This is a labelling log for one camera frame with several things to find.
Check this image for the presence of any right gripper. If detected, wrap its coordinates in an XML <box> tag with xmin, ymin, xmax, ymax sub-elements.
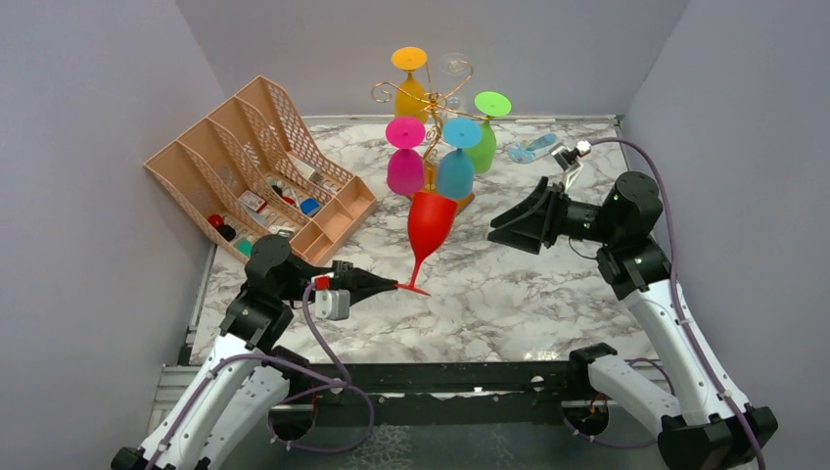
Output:
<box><xmin>489</xmin><ymin>176</ymin><xmax>622</xmax><ymax>254</ymax></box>

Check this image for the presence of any blue wine glass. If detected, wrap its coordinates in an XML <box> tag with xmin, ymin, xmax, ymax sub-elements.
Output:
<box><xmin>435</xmin><ymin>117</ymin><xmax>483</xmax><ymax>201</ymax></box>

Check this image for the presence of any red wine glass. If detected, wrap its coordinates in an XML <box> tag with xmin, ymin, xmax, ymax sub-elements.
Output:
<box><xmin>396</xmin><ymin>192</ymin><xmax>458</xmax><ymax>296</ymax></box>

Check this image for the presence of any magenta wine glass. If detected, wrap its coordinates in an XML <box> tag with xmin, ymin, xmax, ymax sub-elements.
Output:
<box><xmin>385</xmin><ymin>116</ymin><xmax>426</xmax><ymax>196</ymax></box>

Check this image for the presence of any green wine glass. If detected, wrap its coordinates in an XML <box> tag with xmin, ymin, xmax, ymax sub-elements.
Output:
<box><xmin>466</xmin><ymin>91</ymin><xmax>512</xmax><ymax>174</ymax></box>

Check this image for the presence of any clear wine glass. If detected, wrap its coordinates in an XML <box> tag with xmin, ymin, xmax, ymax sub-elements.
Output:
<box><xmin>438</xmin><ymin>52</ymin><xmax>472</xmax><ymax>113</ymax></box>

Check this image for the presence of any yellow wine glass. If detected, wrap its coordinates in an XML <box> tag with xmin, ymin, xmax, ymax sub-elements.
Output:
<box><xmin>391</xmin><ymin>46</ymin><xmax>429</xmax><ymax>123</ymax></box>

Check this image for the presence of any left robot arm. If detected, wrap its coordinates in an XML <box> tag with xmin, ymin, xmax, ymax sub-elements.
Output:
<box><xmin>111</xmin><ymin>235</ymin><xmax>398</xmax><ymax>469</ymax></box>

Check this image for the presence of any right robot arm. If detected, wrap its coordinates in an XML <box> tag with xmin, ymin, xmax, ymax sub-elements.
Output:
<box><xmin>488</xmin><ymin>171</ymin><xmax>778</xmax><ymax>469</ymax></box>

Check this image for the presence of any gold wine glass rack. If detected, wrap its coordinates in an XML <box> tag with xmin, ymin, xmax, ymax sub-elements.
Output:
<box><xmin>371</xmin><ymin>59</ymin><xmax>484</xmax><ymax>212</ymax></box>

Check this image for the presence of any small blue white package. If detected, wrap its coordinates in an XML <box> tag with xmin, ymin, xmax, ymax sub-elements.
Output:
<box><xmin>507</xmin><ymin>132</ymin><xmax>559</xmax><ymax>165</ymax></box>

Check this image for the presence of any small card box in organizer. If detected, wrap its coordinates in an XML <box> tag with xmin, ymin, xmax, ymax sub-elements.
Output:
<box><xmin>238</xmin><ymin>190</ymin><xmax>268</xmax><ymax>213</ymax></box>

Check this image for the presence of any red black item in organizer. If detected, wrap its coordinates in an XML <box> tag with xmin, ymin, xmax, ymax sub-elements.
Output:
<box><xmin>207</xmin><ymin>213</ymin><xmax>237</xmax><ymax>242</ymax></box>

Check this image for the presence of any pink plastic desk organizer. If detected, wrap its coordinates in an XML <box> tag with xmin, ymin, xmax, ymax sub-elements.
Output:
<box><xmin>144</xmin><ymin>75</ymin><xmax>377</xmax><ymax>265</ymax></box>

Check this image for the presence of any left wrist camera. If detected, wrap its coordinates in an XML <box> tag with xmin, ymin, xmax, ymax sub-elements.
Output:
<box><xmin>312</xmin><ymin>275</ymin><xmax>351</xmax><ymax>321</ymax></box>

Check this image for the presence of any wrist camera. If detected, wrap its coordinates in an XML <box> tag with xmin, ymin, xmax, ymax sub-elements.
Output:
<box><xmin>312</xmin><ymin>275</ymin><xmax>351</xmax><ymax>321</ymax></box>
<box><xmin>549</xmin><ymin>140</ymin><xmax>592</xmax><ymax>192</ymax></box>

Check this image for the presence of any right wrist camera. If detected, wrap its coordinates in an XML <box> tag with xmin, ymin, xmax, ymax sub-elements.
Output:
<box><xmin>549</xmin><ymin>140</ymin><xmax>592</xmax><ymax>192</ymax></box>

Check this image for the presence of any black mounting rail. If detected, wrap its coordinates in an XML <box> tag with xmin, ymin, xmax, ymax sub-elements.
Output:
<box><xmin>155</xmin><ymin>359</ymin><xmax>675</xmax><ymax>430</ymax></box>

